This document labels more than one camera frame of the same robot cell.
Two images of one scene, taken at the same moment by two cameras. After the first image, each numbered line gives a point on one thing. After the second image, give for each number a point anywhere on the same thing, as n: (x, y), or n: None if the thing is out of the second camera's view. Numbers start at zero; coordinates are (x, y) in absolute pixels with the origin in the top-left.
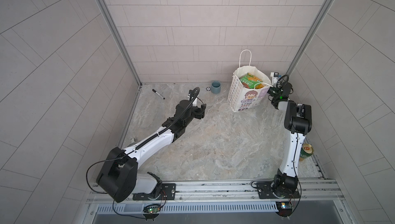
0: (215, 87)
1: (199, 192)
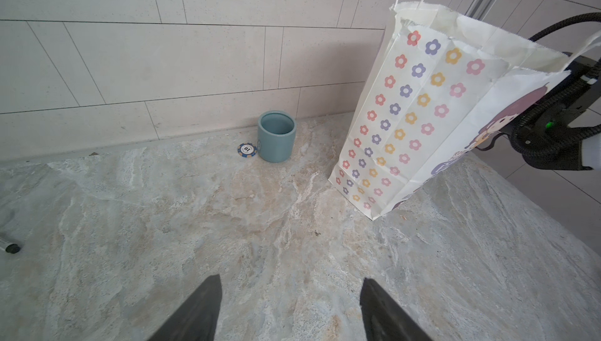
0: (275, 136)
1: None
